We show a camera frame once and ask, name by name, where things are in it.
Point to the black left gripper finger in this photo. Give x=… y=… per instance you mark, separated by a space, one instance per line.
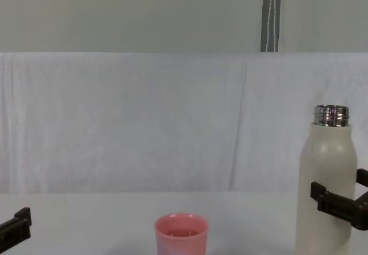
x=20 y=226

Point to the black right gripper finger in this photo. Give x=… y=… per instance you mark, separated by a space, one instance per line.
x=362 y=177
x=339 y=206

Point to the cream vacuum bottle steel neck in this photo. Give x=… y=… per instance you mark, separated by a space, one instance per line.
x=327 y=163

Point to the white table cloth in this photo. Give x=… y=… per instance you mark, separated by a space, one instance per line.
x=143 y=123

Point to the pink cup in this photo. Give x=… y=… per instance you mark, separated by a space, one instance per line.
x=181 y=240

